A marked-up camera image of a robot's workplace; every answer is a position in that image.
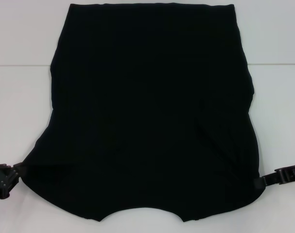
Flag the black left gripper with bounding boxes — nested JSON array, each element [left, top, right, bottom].
[[0, 162, 26, 201]]

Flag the black shirt with FREE print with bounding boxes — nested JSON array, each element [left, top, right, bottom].
[[20, 2, 266, 223]]

